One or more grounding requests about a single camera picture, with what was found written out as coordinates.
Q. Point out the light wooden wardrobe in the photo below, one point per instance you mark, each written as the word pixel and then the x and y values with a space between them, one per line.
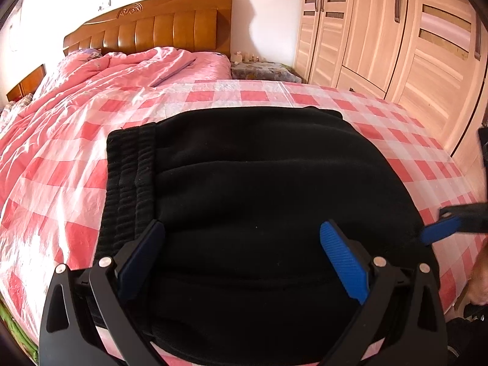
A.
pixel 400 64

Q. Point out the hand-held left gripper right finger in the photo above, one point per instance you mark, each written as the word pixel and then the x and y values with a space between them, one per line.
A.
pixel 345 263

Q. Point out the pink quilt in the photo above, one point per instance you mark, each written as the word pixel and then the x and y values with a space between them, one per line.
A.
pixel 114 72

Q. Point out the pink checkered bed sheet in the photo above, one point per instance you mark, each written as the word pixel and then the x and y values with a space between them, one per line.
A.
pixel 267 93

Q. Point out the nightstand with floral cloth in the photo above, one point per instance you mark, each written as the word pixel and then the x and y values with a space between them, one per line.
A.
pixel 263 71

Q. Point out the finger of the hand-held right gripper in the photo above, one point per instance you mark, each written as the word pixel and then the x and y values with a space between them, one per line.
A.
pixel 442 230

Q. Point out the black pants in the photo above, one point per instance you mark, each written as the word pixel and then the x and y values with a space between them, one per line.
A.
pixel 247 183

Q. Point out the wall socket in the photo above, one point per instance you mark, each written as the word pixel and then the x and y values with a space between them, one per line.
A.
pixel 103 5

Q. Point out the green patterned bedsheet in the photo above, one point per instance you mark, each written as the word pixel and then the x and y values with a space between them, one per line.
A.
pixel 17 331

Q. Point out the brown wooden nightstand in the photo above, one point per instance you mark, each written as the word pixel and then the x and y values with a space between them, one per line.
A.
pixel 28 84

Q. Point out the purple pillow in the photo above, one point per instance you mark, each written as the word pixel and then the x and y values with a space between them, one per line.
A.
pixel 88 52

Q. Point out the wooden bed headboard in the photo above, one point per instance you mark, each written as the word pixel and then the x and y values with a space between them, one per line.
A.
pixel 160 23

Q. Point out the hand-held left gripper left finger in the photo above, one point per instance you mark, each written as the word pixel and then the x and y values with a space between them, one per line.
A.
pixel 139 259

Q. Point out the person's right forearm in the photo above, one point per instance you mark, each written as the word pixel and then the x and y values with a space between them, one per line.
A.
pixel 479 278

